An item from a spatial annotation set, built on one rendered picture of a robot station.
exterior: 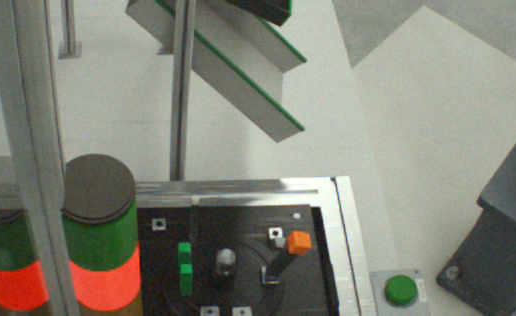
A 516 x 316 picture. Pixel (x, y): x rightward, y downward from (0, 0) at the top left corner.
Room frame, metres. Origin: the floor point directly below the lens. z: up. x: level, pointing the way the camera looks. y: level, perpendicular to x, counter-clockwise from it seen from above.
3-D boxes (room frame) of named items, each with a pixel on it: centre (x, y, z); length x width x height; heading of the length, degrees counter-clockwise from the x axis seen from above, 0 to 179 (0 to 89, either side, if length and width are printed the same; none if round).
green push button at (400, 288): (0.52, -0.19, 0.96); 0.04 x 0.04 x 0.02
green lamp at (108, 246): (0.27, 0.09, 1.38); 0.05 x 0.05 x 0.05
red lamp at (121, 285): (0.27, 0.09, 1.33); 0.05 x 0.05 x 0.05
